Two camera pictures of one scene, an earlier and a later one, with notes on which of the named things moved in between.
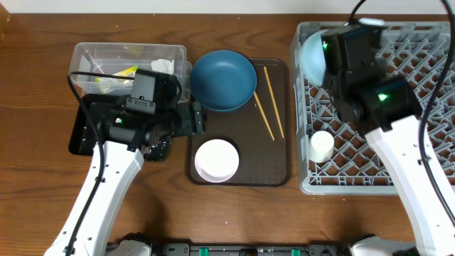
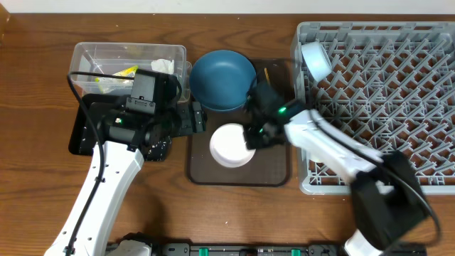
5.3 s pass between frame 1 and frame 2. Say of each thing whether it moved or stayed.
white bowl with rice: moved
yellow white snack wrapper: stayed
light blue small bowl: moved
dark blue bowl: stayed
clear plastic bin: stayed
